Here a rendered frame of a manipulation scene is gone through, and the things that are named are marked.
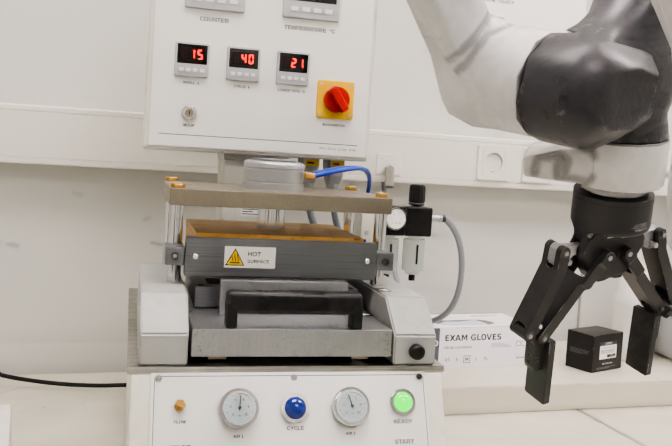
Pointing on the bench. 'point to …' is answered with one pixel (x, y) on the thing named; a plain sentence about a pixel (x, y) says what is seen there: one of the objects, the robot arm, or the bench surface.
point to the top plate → (279, 190)
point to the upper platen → (268, 228)
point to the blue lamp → (295, 407)
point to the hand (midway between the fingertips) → (589, 373)
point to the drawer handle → (293, 304)
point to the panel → (317, 394)
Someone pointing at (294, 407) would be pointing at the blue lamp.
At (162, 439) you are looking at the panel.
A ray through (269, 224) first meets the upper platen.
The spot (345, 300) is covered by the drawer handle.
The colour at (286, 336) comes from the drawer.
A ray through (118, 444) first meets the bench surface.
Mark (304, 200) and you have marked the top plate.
